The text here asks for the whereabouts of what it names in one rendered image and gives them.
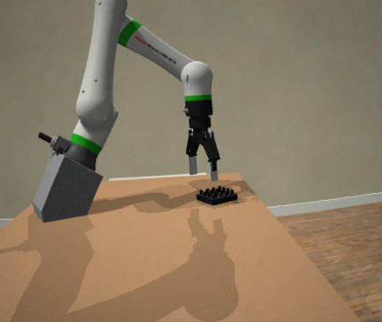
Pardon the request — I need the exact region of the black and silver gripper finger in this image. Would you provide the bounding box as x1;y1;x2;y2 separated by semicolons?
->
197;132;220;182
186;130;200;175

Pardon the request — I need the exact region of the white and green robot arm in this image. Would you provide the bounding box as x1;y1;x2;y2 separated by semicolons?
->
38;0;213;171

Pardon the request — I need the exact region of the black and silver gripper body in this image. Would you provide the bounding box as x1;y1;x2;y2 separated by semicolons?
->
189;117;211;141

